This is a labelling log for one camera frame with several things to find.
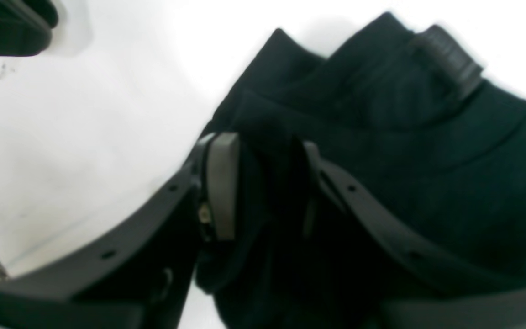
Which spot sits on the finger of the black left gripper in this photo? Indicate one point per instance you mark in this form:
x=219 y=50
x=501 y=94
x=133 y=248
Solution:
x=26 y=27

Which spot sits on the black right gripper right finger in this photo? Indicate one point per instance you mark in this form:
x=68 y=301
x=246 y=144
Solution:
x=449 y=293

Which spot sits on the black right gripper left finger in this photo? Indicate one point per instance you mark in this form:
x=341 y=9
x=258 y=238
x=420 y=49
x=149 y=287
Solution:
x=138 y=274

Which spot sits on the black T-shirt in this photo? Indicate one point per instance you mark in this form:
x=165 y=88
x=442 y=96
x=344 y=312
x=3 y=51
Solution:
x=411 y=118

